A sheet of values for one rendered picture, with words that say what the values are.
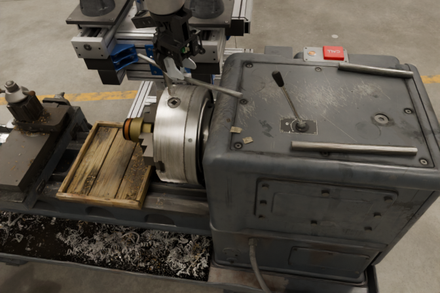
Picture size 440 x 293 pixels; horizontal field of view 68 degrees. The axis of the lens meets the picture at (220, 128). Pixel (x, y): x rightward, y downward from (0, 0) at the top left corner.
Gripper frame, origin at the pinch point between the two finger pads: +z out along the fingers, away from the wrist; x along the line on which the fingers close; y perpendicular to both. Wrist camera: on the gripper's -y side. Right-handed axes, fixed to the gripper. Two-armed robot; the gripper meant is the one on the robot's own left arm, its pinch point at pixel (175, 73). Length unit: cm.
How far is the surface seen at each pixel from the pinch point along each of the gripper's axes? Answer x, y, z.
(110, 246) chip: -39, -17, 75
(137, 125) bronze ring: -8.0, -15.2, 24.8
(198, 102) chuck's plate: 3.7, 2.2, 13.3
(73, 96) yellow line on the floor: 25, -178, 149
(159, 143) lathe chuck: -11.3, -0.1, 18.0
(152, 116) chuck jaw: -2.9, -13.1, 23.9
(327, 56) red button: 39.9, 23.5, 12.5
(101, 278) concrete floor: -55, -37, 134
